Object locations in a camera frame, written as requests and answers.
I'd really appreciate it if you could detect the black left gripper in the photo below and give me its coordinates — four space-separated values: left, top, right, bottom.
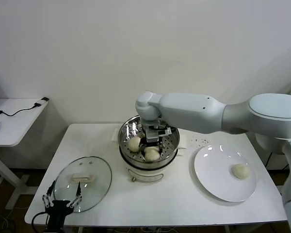
41 181 83 233

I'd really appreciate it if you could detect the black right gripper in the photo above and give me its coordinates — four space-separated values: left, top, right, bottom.
139 140 166 161

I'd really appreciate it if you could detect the glass pot lid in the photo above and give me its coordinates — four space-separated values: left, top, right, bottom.
53 156 113 214

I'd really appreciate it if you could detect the stainless steel steamer basket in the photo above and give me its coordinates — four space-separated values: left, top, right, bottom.
112 113 188 168

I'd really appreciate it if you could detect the white electric cooker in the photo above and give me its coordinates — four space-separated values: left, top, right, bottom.
111 128 188 183

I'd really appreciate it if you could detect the white round plate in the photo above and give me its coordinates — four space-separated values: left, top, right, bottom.
193 145 257 202

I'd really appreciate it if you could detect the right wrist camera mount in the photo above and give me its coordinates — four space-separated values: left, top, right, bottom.
145 125 173 144

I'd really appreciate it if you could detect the black cable with plug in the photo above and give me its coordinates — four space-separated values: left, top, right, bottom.
0 103 42 117

